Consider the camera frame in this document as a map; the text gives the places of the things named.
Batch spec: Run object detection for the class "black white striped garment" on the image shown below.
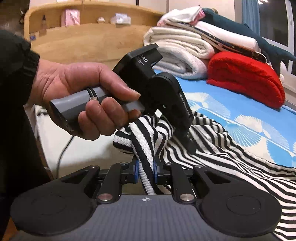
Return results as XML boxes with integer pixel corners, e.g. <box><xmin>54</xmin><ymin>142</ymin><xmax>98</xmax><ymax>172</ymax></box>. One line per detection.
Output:
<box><xmin>113</xmin><ymin>112</ymin><xmax>295</xmax><ymax>240</ymax></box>

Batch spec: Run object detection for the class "black sleeved left forearm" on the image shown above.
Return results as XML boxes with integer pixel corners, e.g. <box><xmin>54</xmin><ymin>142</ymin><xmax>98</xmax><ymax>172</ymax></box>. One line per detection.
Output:
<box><xmin>1</xmin><ymin>30</ymin><xmax>50</xmax><ymax>235</ymax></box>

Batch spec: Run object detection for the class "person's left hand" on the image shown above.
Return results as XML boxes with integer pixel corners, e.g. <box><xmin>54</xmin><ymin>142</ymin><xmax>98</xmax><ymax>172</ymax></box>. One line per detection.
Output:
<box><xmin>28</xmin><ymin>59</ymin><xmax>141</xmax><ymax>141</ymax></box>

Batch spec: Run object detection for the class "white folded fleece blanket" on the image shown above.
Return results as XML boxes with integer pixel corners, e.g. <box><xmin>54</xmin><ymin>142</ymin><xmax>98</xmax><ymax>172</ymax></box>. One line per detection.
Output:
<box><xmin>143</xmin><ymin>27</ymin><xmax>215</xmax><ymax>80</ymax></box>

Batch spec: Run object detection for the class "wooden headboard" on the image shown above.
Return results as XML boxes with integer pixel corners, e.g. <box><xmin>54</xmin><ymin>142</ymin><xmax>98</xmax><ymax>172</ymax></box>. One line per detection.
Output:
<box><xmin>23</xmin><ymin>1</ymin><xmax>163</xmax><ymax>68</ymax></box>

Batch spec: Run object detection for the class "white folded sheet stack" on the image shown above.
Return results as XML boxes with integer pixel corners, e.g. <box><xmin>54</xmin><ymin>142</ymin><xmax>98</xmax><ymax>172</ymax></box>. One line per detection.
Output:
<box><xmin>157</xmin><ymin>6</ymin><xmax>267</xmax><ymax>63</ymax></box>

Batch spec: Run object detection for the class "white tissue pack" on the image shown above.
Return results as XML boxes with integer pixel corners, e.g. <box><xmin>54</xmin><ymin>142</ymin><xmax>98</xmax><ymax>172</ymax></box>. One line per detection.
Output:
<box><xmin>110</xmin><ymin>13</ymin><xmax>131</xmax><ymax>25</ymax></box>

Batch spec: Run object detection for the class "red folded blanket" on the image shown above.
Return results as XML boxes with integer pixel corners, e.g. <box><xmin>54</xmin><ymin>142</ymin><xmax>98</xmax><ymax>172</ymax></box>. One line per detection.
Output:
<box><xmin>207</xmin><ymin>51</ymin><xmax>285</xmax><ymax>108</ymax></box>

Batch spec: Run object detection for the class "blue white patterned bedsheet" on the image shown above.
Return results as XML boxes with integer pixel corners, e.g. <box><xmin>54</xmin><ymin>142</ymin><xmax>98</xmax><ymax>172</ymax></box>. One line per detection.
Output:
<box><xmin>34</xmin><ymin>69</ymin><xmax>296</xmax><ymax>179</ymax></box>

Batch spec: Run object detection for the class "pink box on headboard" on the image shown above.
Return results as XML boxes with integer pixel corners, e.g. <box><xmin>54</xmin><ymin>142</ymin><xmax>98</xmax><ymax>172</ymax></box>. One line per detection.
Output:
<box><xmin>61</xmin><ymin>9</ymin><xmax>80</xmax><ymax>27</ymax></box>

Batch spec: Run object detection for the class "blue curtain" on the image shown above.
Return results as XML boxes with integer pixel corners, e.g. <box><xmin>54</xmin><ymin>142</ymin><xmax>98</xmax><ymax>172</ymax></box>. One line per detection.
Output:
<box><xmin>242</xmin><ymin>0</ymin><xmax>260</xmax><ymax>35</ymax></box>

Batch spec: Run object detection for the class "dark teal shark plush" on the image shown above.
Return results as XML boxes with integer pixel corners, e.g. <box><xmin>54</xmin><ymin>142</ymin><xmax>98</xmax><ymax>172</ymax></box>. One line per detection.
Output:
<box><xmin>202</xmin><ymin>8</ymin><xmax>295</xmax><ymax>75</ymax></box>

